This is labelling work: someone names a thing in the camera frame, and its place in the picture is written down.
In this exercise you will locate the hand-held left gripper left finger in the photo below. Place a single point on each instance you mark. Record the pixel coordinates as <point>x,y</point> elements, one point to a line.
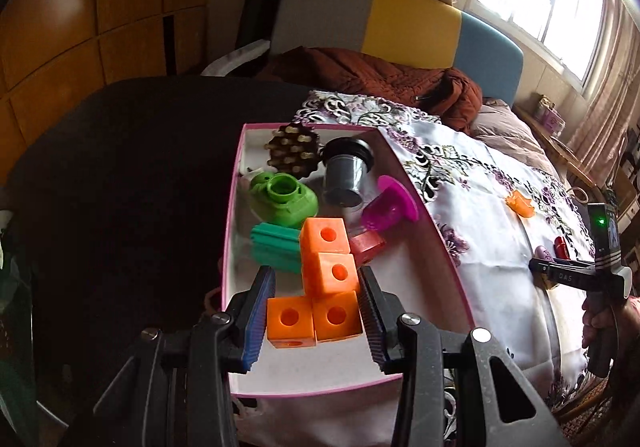
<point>260,312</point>

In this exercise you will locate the orange linked cubes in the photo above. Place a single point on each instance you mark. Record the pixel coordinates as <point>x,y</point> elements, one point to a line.
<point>330,272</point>

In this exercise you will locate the wicker basket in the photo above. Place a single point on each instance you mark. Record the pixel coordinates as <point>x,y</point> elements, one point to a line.
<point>590,402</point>

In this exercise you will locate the green plastic toy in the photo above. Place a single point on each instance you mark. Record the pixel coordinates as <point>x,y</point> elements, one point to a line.
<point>280,199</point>

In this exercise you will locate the red glossy capsule case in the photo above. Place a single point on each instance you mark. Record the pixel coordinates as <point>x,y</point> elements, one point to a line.
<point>561,248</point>

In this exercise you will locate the wooden wardrobe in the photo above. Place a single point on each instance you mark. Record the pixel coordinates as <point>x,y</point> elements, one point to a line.
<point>100,2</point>

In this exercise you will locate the wooden shelf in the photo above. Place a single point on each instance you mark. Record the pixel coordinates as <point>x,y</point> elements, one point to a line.
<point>627,177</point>

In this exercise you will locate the rust brown quilted jacket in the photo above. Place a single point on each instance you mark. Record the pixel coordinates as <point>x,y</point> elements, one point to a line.
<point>375,72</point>

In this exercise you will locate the pink shallow box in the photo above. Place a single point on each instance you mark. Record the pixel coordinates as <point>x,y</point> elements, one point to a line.
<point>310,367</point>

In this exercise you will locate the person's right hand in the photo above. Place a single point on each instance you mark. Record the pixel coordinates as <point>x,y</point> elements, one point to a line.
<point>592,327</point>

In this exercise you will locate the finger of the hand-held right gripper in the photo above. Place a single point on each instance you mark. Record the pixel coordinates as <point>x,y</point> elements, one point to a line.
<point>537,266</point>

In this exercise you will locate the grey yellow blue headboard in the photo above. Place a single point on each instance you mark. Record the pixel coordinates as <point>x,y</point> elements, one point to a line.
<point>410,22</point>

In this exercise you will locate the brown pinecone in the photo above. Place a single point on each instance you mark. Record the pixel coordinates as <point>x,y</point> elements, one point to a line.
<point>292,149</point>

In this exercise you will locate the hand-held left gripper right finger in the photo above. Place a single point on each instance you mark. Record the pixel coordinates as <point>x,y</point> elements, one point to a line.
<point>372,317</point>

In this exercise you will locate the red plastic block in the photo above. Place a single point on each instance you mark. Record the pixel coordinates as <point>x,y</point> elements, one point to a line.
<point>367,247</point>

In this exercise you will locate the grey and black cup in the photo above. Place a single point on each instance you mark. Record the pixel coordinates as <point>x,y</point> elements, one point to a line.
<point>342,177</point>

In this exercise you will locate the purple egg-shaped toy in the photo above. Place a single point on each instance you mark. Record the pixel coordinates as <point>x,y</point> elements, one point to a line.
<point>544,253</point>

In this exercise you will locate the purple box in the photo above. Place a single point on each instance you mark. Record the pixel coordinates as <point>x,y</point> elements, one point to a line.
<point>550,119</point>

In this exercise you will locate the magenta flanged spool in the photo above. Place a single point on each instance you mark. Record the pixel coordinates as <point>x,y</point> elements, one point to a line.
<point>387,209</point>

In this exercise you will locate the orange duck-shaped toy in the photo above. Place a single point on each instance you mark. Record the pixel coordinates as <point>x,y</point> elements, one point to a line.
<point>521,206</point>

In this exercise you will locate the white embroidered floral tablecloth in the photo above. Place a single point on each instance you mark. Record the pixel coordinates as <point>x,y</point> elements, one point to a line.
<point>480,167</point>

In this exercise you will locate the teal ridged block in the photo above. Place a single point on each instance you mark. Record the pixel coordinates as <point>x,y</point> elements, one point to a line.
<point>272,247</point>

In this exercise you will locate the pale pink quilt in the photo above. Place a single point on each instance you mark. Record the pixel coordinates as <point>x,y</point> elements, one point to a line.
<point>505,132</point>

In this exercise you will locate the wooden desk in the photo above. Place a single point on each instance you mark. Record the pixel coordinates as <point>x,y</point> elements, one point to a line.
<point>565,152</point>

